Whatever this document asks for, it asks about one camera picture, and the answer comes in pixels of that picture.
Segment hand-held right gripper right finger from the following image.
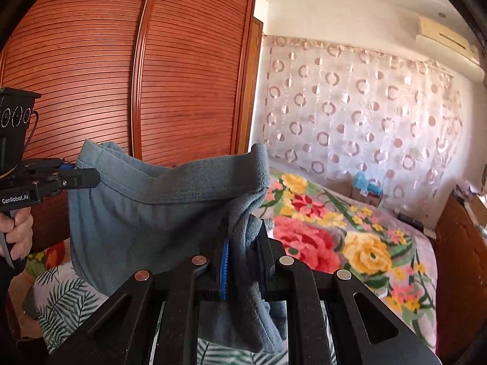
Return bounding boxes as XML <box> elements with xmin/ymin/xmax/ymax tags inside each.
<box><xmin>254</xmin><ymin>221</ymin><xmax>442</xmax><ymax>365</ymax></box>

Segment blue and white box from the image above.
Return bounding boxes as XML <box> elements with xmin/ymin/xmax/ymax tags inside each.
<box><xmin>352</xmin><ymin>171</ymin><xmax>383</xmax><ymax>208</ymax></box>

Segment person's left hand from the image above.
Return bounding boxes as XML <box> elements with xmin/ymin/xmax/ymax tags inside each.
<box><xmin>0</xmin><ymin>207</ymin><xmax>34</xmax><ymax>261</ymax></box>

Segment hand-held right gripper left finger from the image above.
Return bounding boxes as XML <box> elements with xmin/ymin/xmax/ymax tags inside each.
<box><xmin>46</xmin><ymin>236</ymin><xmax>229</xmax><ymax>365</ymax></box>

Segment floral blanket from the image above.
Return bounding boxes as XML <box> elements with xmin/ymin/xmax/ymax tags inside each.
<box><xmin>23</xmin><ymin>167</ymin><xmax>438</xmax><ymax>350</ymax></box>

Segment sheer curtain with circles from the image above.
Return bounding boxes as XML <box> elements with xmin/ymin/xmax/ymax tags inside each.
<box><xmin>262</xmin><ymin>35</ymin><xmax>467</xmax><ymax>208</ymax></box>

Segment palm leaf print bed sheet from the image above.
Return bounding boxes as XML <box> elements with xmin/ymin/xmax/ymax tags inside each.
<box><xmin>32</xmin><ymin>268</ymin><xmax>335</xmax><ymax>365</ymax></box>

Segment wall air conditioner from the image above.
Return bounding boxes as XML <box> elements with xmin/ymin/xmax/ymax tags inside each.
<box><xmin>415</xmin><ymin>15</ymin><xmax>481</xmax><ymax>65</ymax></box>

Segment wooden cabinet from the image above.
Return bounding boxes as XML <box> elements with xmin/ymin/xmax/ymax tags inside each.
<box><xmin>434</xmin><ymin>192</ymin><xmax>487</xmax><ymax>354</ymax></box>

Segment wooden slatted wardrobe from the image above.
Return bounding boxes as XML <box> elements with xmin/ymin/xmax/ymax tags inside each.
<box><xmin>0</xmin><ymin>0</ymin><xmax>264</xmax><ymax>253</ymax></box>

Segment grey-blue pants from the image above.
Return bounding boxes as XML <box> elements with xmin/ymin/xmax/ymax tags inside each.
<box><xmin>68</xmin><ymin>139</ymin><xmax>288</xmax><ymax>354</ymax></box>

